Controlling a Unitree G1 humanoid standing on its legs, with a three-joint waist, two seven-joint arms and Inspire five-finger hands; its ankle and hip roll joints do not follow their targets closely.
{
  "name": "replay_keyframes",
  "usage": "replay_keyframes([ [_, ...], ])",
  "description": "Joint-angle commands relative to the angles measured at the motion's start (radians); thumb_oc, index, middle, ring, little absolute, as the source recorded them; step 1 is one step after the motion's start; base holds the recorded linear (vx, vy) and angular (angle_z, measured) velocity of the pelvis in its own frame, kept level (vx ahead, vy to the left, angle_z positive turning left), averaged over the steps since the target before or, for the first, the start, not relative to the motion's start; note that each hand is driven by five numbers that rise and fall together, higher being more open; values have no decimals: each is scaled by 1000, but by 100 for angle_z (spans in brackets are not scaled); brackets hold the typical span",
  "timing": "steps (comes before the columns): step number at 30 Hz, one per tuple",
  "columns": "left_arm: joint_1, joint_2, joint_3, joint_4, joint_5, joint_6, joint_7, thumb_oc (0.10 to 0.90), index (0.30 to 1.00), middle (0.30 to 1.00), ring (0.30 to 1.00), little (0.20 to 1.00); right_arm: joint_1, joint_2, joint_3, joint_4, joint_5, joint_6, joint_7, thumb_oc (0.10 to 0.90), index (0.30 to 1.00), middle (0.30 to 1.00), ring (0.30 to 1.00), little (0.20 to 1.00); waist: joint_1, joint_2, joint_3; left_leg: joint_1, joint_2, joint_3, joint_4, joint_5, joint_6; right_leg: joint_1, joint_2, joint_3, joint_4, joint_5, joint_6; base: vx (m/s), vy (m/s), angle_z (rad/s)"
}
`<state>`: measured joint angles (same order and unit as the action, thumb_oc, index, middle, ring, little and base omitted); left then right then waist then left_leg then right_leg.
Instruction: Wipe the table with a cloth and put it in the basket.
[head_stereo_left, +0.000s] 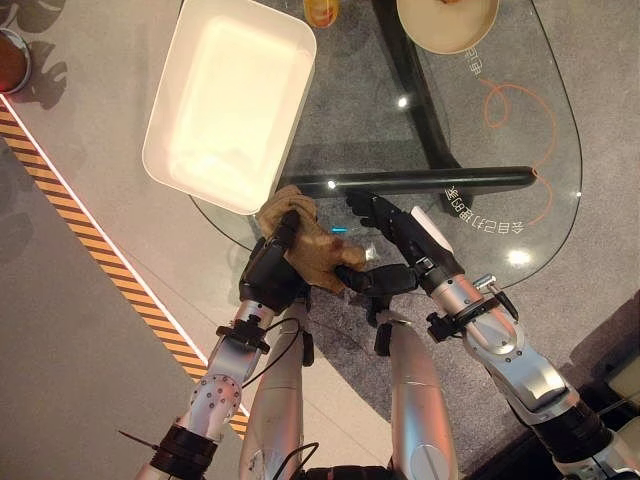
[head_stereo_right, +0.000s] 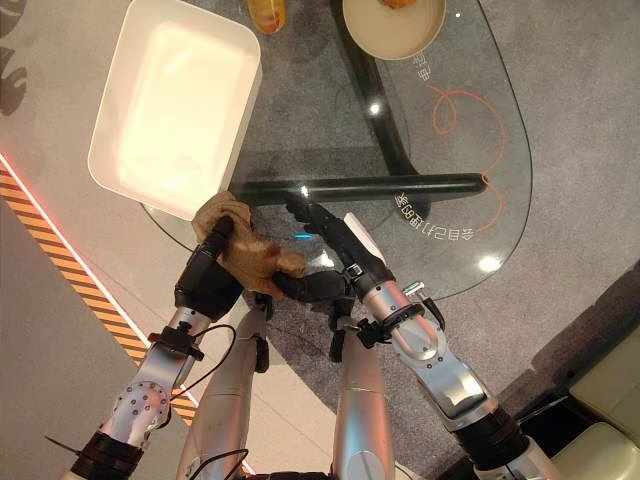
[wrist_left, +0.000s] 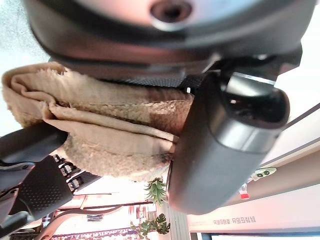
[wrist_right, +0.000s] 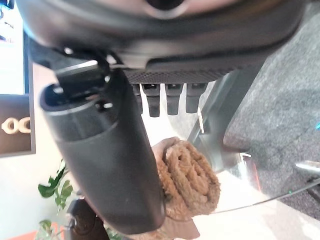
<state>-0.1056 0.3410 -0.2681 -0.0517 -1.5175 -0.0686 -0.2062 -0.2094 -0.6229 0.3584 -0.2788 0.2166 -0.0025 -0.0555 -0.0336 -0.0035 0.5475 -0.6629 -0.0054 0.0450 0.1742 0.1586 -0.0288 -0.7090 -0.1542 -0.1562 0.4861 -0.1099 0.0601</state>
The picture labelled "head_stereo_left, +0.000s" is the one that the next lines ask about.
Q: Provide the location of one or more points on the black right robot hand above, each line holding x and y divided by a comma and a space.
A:
395, 235

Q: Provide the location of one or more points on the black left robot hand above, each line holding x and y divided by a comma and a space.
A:
267, 272

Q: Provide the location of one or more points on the tan brown cloth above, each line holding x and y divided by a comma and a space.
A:
320, 250

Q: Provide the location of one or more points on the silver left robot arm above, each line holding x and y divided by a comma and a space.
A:
215, 380

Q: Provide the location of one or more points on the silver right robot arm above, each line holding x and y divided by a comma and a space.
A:
520, 365

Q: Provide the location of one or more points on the white rectangular plastic basket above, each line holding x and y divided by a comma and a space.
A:
227, 110

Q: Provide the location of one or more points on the silver left robot leg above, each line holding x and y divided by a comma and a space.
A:
275, 390

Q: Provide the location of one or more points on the silver robot leg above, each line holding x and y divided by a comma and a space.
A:
275, 390
417, 400

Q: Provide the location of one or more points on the glass table top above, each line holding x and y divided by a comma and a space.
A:
475, 125

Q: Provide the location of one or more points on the silver right robot leg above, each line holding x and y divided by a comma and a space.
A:
417, 400

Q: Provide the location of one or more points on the yellow black hazard tape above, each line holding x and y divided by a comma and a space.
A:
100, 255

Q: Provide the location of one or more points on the round cream bowl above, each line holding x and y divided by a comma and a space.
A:
447, 22

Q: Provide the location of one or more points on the orange yellow cup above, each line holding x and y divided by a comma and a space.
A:
322, 11

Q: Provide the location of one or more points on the dark furniture with cream cushion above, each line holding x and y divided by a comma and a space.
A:
622, 380

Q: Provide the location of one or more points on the round metal brown container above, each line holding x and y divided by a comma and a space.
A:
11, 60

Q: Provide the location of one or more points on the black table leg frame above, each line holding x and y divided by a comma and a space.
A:
425, 150

